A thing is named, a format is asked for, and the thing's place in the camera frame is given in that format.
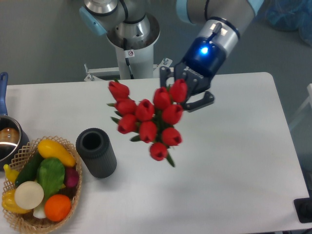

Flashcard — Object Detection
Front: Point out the white round radish slice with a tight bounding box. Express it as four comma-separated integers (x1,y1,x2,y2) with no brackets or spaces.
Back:
14,181,44,210

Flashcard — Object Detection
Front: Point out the orange fruit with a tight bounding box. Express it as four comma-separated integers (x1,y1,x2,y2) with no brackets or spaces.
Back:
44,194,71,222

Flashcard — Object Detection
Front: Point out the yellow bell pepper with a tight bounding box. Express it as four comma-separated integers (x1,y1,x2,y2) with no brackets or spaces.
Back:
2,189,31,214

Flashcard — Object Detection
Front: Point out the blue handled saucepan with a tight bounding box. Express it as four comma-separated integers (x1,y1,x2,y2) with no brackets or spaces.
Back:
0,72,29,171

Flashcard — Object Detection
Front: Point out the green lettuce leaf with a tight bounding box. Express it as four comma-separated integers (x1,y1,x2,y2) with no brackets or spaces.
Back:
37,157,65,202

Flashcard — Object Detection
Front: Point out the yellow squash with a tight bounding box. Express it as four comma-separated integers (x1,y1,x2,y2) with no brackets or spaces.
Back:
37,139,76,167

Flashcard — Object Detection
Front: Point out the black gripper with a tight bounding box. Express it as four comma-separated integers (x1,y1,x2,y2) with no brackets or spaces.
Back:
159,37,226,113

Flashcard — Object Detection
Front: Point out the black device at table edge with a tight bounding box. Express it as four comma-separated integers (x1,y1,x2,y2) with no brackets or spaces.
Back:
293,197,312,223

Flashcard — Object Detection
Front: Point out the purple red onion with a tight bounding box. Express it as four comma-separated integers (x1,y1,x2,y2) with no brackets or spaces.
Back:
64,168,79,188

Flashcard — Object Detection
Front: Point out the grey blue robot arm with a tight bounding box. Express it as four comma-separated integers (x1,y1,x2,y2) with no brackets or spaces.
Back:
160,0,263,112

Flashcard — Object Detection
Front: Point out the dark grey ribbed vase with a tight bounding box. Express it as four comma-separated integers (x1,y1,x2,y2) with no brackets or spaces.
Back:
76,128,117,178

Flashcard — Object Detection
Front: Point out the white green leek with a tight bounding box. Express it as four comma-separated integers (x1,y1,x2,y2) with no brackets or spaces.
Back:
33,202,46,219

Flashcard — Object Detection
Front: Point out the dark green cucumber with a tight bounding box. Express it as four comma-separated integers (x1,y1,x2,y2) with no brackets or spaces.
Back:
15,151,44,188

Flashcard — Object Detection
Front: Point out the red tulip bouquet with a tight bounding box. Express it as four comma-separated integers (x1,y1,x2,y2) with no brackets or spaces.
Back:
108,79,188,167

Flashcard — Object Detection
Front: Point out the yellow banana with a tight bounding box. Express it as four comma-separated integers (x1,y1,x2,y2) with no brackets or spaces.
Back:
3,164,19,184

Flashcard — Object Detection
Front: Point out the woven wicker basket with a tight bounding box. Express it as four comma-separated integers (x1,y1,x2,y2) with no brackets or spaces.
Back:
1,136,82,234

